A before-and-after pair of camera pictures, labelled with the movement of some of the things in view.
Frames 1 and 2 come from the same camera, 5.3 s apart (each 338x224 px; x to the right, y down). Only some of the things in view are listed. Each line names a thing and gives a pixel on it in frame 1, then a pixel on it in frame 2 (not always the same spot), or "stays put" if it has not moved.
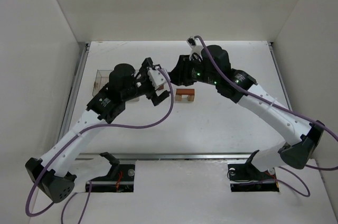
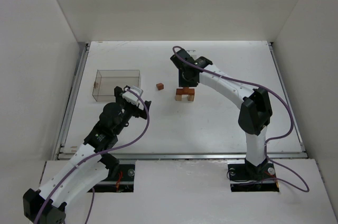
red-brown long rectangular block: [185, 92] stays put
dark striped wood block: [190, 98] stays put
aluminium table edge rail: [75, 92] stays put
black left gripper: [147, 79] -> [135, 110]
